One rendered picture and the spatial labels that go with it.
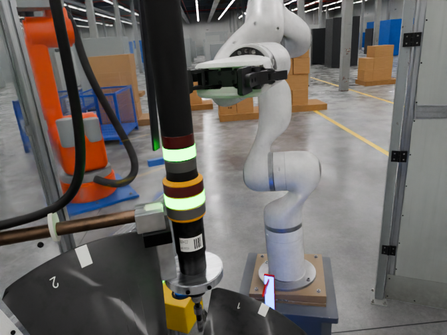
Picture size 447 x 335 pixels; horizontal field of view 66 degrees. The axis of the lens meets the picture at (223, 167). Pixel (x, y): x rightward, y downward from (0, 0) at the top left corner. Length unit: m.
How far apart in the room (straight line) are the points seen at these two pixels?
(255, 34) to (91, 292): 0.57
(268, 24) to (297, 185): 0.47
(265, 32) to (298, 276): 0.76
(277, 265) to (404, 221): 1.35
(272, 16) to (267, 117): 0.34
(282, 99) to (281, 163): 0.19
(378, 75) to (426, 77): 10.75
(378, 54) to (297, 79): 4.72
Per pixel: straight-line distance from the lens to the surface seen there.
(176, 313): 0.99
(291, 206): 1.05
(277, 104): 1.03
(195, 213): 0.37
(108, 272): 0.56
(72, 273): 0.57
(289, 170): 1.01
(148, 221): 0.37
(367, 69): 12.67
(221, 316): 0.74
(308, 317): 1.14
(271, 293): 0.87
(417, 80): 2.13
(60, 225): 0.39
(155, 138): 0.37
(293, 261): 1.14
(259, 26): 0.78
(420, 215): 2.37
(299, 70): 8.53
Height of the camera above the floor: 1.71
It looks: 20 degrees down
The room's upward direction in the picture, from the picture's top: 4 degrees counter-clockwise
